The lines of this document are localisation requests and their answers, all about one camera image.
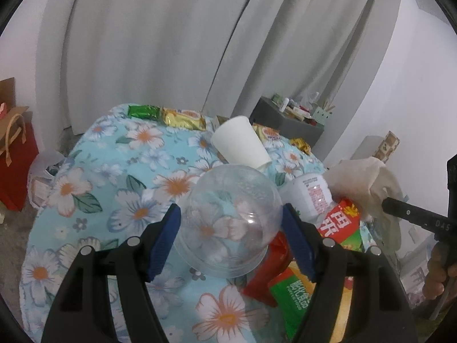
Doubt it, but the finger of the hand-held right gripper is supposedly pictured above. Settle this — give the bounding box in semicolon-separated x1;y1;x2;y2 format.
381;196;452;233

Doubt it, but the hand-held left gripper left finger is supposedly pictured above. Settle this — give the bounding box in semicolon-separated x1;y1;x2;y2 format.
41;203;183;343

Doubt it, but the yellow biscuit packet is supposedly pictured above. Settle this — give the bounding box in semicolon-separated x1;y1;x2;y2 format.
252;122;282;143
159;108;208;131

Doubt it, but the green packet with white print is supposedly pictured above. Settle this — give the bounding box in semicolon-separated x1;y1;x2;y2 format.
268;268;322;342

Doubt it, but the green snack packet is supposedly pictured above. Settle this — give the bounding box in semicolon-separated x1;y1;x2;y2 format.
128;104;160;120

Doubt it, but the beige bag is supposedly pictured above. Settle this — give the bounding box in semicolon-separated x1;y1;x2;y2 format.
323;156;404;251

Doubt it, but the red packet with yellow print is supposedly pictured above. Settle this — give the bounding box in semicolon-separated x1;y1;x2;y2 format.
316;198;363;251

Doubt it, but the red paper bag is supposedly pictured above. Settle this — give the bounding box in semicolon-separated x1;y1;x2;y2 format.
0;112;40;211

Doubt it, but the red wrapper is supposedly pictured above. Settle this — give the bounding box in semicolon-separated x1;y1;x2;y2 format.
243;234;291;308

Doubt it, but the white paper cup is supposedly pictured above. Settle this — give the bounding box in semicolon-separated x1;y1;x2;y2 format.
211;115;272;172

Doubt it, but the mint green pen holder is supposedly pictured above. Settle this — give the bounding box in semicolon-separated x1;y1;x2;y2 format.
312;101;336;125

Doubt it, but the clear plastic dome lid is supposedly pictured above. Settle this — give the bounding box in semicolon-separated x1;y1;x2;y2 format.
172;164;284;280

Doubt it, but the brown cardboard piece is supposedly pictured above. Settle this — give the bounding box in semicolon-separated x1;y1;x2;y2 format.
0;77;17;111

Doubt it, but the patterned cardboard box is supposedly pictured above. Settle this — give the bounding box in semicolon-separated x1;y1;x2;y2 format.
384;131;400;165

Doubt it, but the grey curtain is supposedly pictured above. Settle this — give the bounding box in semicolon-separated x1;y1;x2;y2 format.
36;0;404;136

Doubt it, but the clear plastic bag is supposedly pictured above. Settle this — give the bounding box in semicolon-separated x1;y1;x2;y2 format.
298;92;320;109

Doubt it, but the blue floral tablecloth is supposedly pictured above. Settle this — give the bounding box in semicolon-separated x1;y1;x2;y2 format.
19;103;375;343

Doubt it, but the grey cabinet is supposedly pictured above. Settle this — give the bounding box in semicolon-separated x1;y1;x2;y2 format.
249;96;324;147

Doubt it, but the person's right hand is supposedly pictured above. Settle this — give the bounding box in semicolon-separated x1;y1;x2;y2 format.
423;245;457;299

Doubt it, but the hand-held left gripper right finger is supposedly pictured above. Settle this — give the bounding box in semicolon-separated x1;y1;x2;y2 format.
280;203;418;343

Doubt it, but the white bottle with red label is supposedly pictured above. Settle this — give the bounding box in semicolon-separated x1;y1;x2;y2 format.
286;172;338;222

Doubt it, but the gold crumpled wrapper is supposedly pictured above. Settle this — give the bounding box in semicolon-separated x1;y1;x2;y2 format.
290;137;312;154

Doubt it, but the white plastic bag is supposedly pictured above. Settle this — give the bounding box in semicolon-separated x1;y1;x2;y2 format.
28;149;67;210

